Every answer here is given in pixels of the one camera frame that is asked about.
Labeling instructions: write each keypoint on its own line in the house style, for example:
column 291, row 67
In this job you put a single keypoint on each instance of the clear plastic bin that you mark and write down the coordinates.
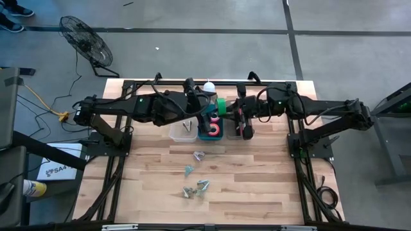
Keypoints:
column 180, row 136

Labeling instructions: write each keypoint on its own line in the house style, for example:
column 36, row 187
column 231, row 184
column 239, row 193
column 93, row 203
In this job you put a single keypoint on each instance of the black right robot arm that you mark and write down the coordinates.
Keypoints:
column 321, row 107

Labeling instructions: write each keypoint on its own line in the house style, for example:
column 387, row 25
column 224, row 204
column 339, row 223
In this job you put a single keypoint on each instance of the teal plastic bin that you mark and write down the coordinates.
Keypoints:
column 221, row 134

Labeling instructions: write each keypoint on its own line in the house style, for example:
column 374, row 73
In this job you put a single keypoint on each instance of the lilac staple remover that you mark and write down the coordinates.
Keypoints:
column 199, row 156

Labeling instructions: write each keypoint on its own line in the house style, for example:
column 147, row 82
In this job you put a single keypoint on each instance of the red stapler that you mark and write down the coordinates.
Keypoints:
column 239, row 125

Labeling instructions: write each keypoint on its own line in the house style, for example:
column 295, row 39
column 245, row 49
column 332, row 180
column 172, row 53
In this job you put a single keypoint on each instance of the black floor fan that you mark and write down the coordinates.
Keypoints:
column 85, row 40

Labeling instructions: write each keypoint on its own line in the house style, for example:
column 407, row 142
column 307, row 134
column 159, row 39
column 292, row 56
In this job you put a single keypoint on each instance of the grey cabinet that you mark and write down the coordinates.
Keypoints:
column 8, row 109
column 11, row 173

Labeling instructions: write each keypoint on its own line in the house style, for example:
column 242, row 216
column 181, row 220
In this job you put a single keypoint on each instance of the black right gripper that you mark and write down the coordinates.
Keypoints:
column 247, row 109

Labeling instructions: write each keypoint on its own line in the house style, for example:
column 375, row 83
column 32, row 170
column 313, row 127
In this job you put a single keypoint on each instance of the orange tape roll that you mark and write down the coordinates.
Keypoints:
column 209, row 130

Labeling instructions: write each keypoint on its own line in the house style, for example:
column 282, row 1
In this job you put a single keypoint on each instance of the black metal table frame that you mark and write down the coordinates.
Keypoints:
column 224, row 83

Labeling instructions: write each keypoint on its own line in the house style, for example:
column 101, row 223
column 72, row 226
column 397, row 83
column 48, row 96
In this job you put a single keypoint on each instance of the black diagonal bar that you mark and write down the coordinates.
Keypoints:
column 48, row 150

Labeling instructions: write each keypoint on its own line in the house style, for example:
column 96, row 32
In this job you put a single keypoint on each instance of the smoky grey plastic bin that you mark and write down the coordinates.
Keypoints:
column 232, row 133

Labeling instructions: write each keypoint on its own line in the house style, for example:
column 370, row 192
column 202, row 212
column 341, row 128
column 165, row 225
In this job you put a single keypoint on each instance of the person's leg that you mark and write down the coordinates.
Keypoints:
column 8, row 2

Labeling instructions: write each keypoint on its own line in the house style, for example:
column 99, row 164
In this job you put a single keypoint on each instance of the silver metal bracket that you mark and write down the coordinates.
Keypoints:
column 298, row 228
column 118, row 227

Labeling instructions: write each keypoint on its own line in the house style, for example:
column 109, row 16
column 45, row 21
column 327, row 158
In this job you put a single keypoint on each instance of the green tape roll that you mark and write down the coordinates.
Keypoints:
column 221, row 106

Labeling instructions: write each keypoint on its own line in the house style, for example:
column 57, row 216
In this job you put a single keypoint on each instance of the pink tape roll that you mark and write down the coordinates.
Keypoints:
column 215, row 119

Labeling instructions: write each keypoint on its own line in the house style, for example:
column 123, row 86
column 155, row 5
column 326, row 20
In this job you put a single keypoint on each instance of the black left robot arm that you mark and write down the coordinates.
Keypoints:
column 144, row 107

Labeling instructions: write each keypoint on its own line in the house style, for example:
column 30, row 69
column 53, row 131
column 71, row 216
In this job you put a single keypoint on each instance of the yellow and white can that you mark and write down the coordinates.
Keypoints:
column 33, row 188

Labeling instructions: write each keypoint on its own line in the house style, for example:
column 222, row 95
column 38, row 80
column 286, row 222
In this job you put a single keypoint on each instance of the white paper sign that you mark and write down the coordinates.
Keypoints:
column 57, row 170

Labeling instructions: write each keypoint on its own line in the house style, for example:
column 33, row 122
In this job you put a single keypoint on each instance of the person's shoe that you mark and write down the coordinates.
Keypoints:
column 20, row 12
column 11, row 26

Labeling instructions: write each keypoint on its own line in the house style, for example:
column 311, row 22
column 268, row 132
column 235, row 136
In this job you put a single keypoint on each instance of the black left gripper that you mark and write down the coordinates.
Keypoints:
column 204, row 106

